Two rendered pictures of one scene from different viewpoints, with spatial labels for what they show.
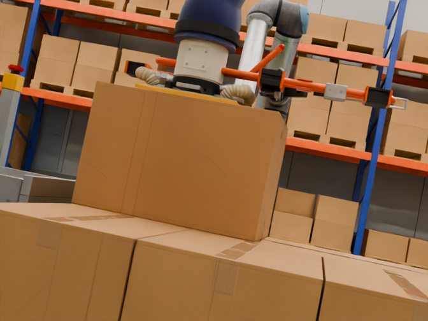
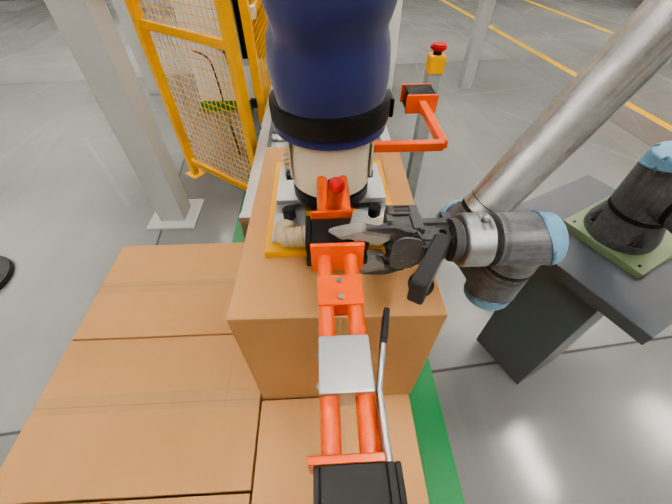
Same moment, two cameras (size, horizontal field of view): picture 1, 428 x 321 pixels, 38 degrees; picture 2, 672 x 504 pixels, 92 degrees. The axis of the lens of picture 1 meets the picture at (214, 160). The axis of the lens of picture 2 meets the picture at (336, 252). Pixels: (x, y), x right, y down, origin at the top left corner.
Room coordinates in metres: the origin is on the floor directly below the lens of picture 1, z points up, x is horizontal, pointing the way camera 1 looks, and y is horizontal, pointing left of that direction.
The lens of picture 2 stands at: (2.02, -0.50, 1.45)
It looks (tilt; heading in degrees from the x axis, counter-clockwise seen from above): 47 degrees down; 77
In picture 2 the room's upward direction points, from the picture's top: straight up
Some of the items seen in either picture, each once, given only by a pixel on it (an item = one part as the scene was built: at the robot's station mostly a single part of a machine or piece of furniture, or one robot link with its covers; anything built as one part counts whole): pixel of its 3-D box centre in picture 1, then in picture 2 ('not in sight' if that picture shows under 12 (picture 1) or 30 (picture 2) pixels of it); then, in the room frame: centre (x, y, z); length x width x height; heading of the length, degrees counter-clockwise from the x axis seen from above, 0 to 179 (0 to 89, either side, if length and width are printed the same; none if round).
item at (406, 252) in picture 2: (274, 88); (418, 237); (2.23, -0.16, 1.07); 0.12 x 0.09 x 0.08; 170
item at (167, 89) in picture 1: (188, 92); (291, 197); (2.05, 0.12, 0.97); 0.34 x 0.10 x 0.05; 80
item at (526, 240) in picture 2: (278, 98); (518, 239); (2.40, -0.20, 1.06); 0.12 x 0.09 x 0.10; 170
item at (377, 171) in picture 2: not in sight; (370, 195); (2.23, 0.09, 0.97); 0.34 x 0.10 x 0.05; 80
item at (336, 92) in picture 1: (335, 92); (344, 369); (2.06, -0.35, 1.07); 0.07 x 0.07 x 0.04; 80
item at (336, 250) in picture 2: (271, 79); (336, 239); (2.10, -0.14, 1.07); 0.10 x 0.08 x 0.06; 170
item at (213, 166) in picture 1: (186, 163); (334, 263); (2.14, 0.09, 0.74); 0.60 x 0.40 x 0.40; 79
